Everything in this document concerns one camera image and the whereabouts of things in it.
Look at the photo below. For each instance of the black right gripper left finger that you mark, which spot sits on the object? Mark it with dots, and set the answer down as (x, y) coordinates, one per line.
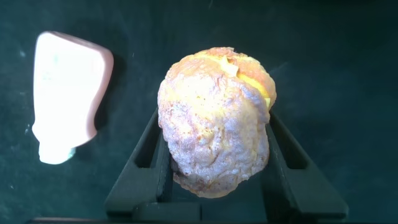
(143, 180)

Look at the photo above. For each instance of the brown cream puff bread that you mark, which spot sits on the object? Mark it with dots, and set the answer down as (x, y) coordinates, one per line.
(214, 124)

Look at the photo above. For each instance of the pink squeeze bottle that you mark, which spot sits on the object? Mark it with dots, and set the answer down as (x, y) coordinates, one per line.
(66, 93)

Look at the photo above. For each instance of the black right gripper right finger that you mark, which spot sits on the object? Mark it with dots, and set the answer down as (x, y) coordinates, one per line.
(295, 186)

